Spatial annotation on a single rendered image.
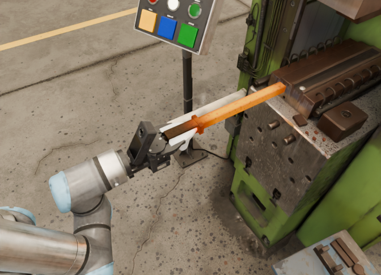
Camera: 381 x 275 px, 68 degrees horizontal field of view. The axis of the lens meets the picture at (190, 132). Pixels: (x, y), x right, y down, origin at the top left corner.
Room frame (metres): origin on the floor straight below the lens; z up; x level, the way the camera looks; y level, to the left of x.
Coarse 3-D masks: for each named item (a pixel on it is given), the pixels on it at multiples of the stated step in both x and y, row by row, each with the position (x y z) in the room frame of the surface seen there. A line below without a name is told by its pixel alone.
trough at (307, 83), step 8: (360, 56) 0.89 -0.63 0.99; (368, 56) 0.89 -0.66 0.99; (344, 64) 0.85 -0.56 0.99; (352, 64) 0.85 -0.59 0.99; (328, 72) 0.80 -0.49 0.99; (336, 72) 0.80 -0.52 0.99; (304, 80) 0.74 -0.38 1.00; (312, 80) 0.76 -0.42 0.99; (320, 80) 0.76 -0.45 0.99; (296, 88) 0.71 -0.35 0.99
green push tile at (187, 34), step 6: (186, 24) 1.02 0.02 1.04; (180, 30) 1.02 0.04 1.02; (186, 30) 1.01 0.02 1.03; (192, 30) 1.00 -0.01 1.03; (180, 36) 1.00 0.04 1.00; (186, 36) 0.99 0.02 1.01; (192, 36) 0.98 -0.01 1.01; (180, 42) 0.99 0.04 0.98; (186, 42) 0.98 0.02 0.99; (192, 42) 0.97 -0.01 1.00
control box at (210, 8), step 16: (144, 0) 1.16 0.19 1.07; (160, 0) 1.13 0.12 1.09; (192, 0) 1.06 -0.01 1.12; (208, 0) 1.04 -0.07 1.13; (224, 0) 1.08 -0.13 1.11; (160, 16) 1.09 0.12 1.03; (176, 16) 1.06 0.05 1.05; (192, 16) 1.03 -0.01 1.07; (208, 16) 1.00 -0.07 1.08; (144, 32) 1.10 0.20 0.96; (176, 32) 1.03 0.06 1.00; (208, 32) 0.99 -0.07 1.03; (192, 48) 0.96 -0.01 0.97; (208, 48) 1.00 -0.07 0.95
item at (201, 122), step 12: (276, 84) 0.66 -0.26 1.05; (252, 96) 0.60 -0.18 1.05; (264, 96) 0.61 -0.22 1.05; (228, 108) 0.55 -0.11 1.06; (240, 108) 0.56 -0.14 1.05; (192, 120) 0.50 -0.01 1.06; (204, 120) 0.51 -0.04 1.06; (216, 120) 0.52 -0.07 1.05; (168, 132) 0.46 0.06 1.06; (180, 132) 0.46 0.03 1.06
